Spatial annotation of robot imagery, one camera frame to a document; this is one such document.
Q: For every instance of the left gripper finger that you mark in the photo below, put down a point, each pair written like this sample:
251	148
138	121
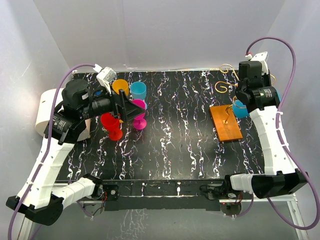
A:
131	113
125	103

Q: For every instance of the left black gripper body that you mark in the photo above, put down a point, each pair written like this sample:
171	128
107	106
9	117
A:
102	105

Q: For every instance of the magenta wine glass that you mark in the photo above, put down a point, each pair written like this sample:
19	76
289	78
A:
139	122

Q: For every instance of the teal wine glass back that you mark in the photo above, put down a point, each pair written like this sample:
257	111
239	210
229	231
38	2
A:
139	91

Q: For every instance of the teal wine glass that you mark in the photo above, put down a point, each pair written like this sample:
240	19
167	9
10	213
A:
139	91
241	110

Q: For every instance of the red wine glass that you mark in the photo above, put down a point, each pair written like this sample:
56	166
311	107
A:
112	125

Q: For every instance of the yellow wine glass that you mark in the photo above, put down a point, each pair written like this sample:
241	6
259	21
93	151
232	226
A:
121	84

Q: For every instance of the teal wine glass front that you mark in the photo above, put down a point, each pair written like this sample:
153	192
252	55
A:
241	110

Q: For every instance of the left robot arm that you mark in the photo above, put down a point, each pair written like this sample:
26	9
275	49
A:
37	200

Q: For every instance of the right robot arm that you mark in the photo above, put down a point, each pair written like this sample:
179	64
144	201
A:
281	175

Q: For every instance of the small blue device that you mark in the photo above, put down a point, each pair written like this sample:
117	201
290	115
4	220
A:
97	93

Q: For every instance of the white paper roll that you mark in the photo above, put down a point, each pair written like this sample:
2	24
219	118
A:
44	111

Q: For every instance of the black front mounting bar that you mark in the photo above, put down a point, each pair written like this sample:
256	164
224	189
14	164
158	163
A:
161	195

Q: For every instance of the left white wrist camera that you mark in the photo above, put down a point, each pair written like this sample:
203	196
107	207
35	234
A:
104	76

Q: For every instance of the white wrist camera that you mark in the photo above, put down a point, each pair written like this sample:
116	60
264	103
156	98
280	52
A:
261	57
104	76

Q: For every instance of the gold wire glass rack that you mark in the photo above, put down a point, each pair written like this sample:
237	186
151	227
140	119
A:
225	123

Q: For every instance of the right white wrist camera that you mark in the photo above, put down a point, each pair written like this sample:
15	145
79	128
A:
261	57

